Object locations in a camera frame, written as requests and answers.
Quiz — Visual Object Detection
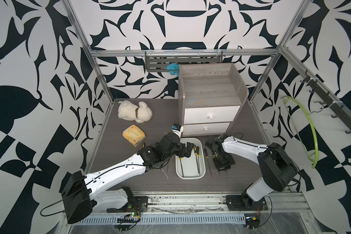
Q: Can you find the teal cloth ball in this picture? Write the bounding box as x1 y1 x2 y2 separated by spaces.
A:
166 63 179 76

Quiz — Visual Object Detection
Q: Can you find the grey wall shelf rack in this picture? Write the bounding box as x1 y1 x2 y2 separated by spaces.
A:
144 51 223 72

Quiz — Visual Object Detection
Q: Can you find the green hoop hanger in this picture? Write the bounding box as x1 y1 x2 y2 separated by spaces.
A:
281 96 320 169

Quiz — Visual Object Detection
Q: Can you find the left controller board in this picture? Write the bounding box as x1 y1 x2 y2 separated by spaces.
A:
116 213 140 224

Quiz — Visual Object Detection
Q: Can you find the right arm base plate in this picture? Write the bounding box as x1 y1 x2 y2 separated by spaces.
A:
226 193 268 211

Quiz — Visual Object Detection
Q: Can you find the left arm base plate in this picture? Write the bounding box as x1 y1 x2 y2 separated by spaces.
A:
106 196 149 213

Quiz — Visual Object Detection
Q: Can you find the white plush dog toy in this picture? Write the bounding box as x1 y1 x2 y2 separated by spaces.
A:
118 100 153 123

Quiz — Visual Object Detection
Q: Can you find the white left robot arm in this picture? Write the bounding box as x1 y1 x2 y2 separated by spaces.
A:
61 132 195 224

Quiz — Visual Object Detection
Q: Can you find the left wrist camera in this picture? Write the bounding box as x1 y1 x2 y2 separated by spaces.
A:
171 123 184 138

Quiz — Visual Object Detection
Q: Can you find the yellow tissue pack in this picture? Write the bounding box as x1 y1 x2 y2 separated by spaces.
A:
122 125 146 147

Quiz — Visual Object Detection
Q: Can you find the grey hook rail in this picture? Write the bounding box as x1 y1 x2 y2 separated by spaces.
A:
302 71 351 135

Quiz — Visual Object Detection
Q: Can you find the white storage tray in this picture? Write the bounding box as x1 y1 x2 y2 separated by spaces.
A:
175 137 207 180

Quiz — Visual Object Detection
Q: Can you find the controller board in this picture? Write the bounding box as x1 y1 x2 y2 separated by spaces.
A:
116 213 140 224
244 216 260 230

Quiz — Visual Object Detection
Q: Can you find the right controller board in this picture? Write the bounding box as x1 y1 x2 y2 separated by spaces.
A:
244 216 260 230

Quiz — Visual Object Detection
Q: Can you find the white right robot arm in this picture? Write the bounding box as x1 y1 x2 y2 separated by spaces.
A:
205 134 298 207

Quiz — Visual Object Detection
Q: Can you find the grey wooden drawer cabinet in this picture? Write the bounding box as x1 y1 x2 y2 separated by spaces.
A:
178 63 249 137

